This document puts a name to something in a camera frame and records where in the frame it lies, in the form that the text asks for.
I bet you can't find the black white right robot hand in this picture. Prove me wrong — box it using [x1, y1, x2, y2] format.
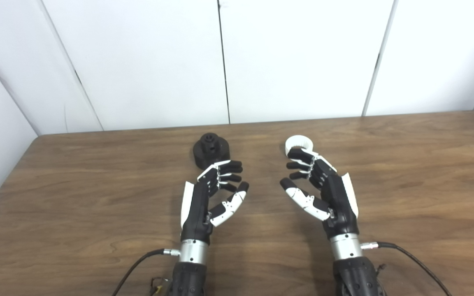
[279, 148, 360, 239]

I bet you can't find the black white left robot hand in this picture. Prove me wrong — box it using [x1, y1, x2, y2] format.
[179, 160, 250, 244]

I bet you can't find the round black part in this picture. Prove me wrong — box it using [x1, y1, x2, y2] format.
[192, 133, 231, 169]

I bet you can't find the white toothed ring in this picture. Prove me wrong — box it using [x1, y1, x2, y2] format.
[285, 136, 314, 156]

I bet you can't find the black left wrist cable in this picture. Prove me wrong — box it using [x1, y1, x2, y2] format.
[112, 248, 180, 296]

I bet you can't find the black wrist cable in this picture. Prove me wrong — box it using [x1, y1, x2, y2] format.
[112, 248, 180, 296]
[360, 242, 453, 296]

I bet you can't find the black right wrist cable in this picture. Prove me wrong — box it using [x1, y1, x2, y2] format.
[360, 242, 453, 296]

